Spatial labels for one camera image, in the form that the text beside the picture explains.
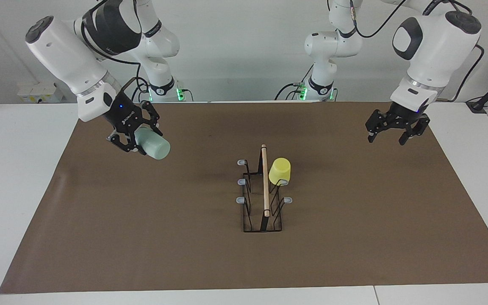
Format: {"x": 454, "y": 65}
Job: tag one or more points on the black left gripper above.
{"x": 407, "y": 116}

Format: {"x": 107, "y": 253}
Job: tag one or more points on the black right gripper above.
{"x": 125, "y": 116}

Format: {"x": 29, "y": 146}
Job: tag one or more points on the pale green plastic cup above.
{"x": 157, "y": 148}

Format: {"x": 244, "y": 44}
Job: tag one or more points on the yellow plastic cup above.
{"x": 280, "y": 171}

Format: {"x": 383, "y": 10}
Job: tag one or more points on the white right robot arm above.
{"x": 62, "y": 55}

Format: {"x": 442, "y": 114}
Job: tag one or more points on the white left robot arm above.
{"x": 434, "y": 55}

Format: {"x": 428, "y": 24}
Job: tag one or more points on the white power strip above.
{"x": 36, "y": 93}

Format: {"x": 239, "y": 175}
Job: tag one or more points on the brown table mat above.
{"x": 163, "y": 254}

